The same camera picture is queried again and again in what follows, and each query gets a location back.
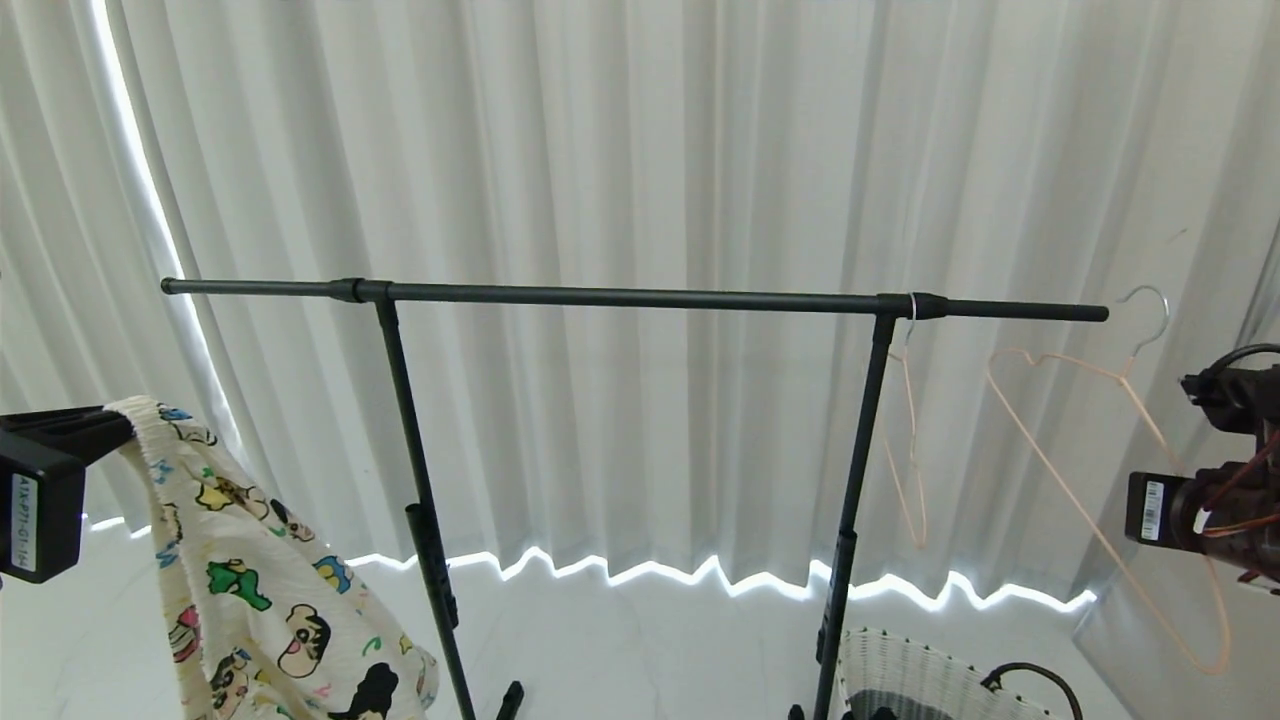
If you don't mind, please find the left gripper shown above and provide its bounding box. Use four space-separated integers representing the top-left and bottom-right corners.
0 430 87 585

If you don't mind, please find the black clothes rack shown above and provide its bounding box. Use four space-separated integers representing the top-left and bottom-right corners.
160 277 1111 720

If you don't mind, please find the black cable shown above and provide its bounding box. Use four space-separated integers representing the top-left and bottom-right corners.
1195 343 1280 386

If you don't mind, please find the white curtain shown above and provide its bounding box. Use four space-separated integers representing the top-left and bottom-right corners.
0 0 1280 613

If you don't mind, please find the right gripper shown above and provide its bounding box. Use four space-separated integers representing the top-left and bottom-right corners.
1125 460 1280 581

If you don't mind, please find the white laundry basket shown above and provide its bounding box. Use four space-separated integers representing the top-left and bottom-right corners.
835 628 1086 720

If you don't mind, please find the pink clothes hanger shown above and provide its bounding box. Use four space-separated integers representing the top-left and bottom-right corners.
880 320 929 551
985 285 1233 677

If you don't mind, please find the cream printed garment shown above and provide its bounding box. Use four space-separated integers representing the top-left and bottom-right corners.
105 397 441 720

